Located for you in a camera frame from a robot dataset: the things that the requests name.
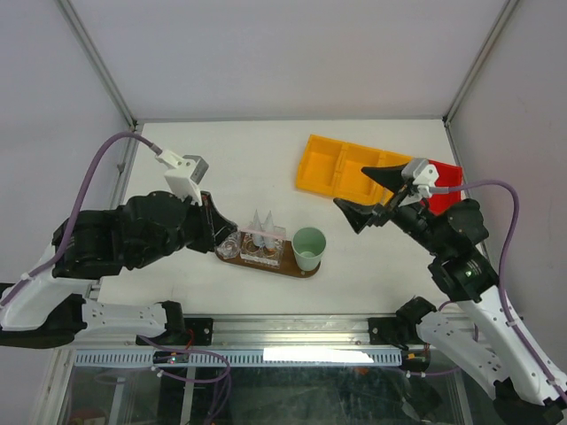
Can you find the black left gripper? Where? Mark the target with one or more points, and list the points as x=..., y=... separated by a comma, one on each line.
x=215, y=226

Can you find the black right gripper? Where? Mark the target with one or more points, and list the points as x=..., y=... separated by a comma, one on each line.
x=359, y=214

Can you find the clear glass tumbler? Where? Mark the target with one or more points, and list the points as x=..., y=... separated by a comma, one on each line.
x=230, y=247

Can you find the pink toothbrush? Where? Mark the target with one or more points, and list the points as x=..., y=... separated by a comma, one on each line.
x=263, y=232

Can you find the white toothpaste tube black cap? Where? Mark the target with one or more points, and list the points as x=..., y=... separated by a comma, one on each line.
x=258, y=241

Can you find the clear glass holder block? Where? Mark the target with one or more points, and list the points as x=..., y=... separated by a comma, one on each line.
x=262, y=256

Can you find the green plastic cup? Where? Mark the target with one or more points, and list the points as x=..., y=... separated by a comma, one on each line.
x=308, y=244

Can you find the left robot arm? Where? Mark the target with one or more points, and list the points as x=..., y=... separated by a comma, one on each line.
x=52, y=310

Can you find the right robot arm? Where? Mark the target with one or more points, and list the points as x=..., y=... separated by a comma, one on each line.
x=524, y=384

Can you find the wooden oval tray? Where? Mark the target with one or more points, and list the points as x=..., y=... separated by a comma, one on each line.
x=288, y=264

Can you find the yellow bin middle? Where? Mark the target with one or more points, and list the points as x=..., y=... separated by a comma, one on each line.
x=352, y=184

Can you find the yellow bin left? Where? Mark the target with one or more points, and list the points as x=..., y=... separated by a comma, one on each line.
x=319, y=165

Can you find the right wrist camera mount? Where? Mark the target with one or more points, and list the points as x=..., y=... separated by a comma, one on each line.
x=422, y=175

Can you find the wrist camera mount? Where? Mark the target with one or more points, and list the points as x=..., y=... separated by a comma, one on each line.
x=422, y=175
x=184, y=174

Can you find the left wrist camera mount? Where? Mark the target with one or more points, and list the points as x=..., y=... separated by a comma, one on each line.
x=184, y=174

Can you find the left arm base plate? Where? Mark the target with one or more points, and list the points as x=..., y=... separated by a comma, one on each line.
x=196, y=330

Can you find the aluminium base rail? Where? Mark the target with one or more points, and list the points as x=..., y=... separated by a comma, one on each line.
x=238, y=331

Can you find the white cable duct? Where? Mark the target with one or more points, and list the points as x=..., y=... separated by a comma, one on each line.
x=269, y=357

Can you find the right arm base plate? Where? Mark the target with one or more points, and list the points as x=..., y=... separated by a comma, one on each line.
x=392, y=331

